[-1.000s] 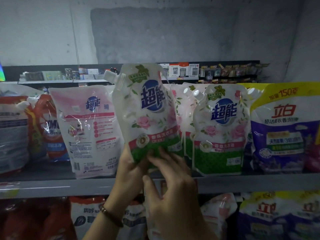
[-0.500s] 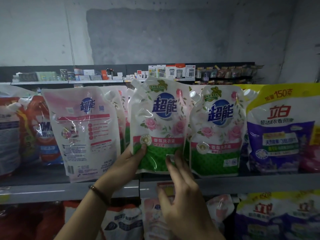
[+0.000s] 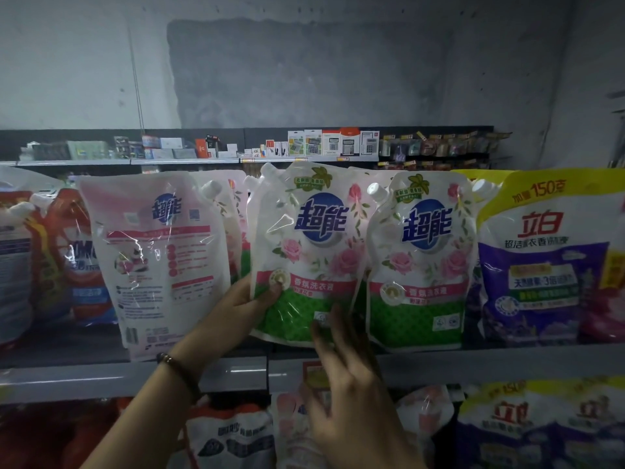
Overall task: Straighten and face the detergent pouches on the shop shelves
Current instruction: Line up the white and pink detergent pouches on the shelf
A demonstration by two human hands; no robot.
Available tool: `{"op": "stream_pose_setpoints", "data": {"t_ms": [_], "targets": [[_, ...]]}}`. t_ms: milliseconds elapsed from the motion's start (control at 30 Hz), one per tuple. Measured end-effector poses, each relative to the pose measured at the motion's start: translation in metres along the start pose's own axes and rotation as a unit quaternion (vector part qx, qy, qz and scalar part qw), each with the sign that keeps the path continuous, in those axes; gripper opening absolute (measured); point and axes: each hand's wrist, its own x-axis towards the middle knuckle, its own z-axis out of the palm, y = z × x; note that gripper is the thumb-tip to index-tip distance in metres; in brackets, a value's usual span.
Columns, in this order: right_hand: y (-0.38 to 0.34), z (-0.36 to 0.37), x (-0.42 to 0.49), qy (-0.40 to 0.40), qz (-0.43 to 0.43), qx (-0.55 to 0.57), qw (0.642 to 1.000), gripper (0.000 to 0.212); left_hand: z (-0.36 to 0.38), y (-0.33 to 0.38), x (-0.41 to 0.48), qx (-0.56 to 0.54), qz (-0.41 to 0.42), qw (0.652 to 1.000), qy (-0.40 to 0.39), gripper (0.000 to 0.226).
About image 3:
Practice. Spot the person's right hand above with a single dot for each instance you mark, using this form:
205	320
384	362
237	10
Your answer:
361	405

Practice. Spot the person's left hand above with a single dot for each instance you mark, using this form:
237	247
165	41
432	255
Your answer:
230	317

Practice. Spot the orange-edged OMO pouch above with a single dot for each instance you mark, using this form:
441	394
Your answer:
230	439

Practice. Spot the grey metal shelf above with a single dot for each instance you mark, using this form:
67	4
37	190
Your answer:
488	366

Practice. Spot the person's left forearm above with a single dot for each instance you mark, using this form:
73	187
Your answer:
142	425

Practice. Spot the dark background shelf unit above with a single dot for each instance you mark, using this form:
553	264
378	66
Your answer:
59	138

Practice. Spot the dark aisle shelf unit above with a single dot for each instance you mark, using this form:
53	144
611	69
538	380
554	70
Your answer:
617	127

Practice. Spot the red-framed price tag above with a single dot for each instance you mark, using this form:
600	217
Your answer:
317	371

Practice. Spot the row of small toiletry boxes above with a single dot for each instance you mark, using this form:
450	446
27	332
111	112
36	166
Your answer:
332	144

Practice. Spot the row of small bottles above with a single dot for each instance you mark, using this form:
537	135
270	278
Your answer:
439	146

